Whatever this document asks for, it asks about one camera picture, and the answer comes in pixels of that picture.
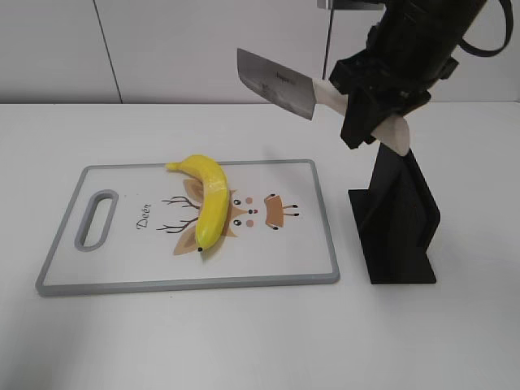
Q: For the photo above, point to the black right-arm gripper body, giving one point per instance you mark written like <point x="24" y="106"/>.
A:
<point x="411" y="48"/>

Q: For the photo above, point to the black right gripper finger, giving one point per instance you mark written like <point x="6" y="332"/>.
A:
<point x="353" y="73"/>
<point x="363" y="114"/>

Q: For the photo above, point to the white-handled cleaver knife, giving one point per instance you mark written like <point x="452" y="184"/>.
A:
<point x="300" y="94"/>

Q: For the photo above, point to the yellow plastic banana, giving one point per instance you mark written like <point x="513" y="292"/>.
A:
<point x="214" y="208"/>

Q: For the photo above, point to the black knife stand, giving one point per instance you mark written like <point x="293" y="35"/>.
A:
<point x="396" y="218"/>

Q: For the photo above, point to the white grey-rimmed cutting board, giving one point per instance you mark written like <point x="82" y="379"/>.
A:
<point x="130" y="229"/>

